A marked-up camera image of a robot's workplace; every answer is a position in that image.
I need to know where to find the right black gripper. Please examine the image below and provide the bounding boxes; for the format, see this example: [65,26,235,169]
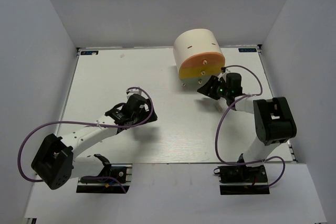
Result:
[198,75,231,100]

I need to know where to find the grey-green bottom drawer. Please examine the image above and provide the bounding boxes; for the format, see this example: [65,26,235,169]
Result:
[180,75,211,87]

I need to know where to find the yellow drawer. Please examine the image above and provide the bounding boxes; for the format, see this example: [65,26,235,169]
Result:
[178,64,223,79]

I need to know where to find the orange top drawer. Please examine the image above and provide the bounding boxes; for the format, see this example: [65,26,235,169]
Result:
[180,52,225,68]

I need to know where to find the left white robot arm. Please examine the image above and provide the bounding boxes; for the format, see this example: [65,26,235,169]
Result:
[31,93,158,190]

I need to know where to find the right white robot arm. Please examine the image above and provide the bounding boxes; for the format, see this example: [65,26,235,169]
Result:
[197,73,297,182]

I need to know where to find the round beige drawer organizer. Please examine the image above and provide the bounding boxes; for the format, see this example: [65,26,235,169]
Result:
[173,28,223,75]

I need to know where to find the right blue table label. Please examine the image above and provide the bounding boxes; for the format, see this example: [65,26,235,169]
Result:
[238,48,257,52]

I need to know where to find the blue table label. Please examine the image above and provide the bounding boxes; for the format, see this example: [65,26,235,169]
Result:
[80,50,99,56]
[238,48,257,52]

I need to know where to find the left blue table label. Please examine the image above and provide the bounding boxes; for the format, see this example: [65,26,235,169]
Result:
[80,50,99,56]

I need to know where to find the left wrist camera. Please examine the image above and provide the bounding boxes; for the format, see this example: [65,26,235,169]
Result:
[126,87,142,98]

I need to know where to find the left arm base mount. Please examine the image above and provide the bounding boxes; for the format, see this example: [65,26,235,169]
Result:
[76,165,132,194]

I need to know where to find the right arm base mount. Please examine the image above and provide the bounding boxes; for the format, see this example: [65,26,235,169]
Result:
[214,165,270,195]

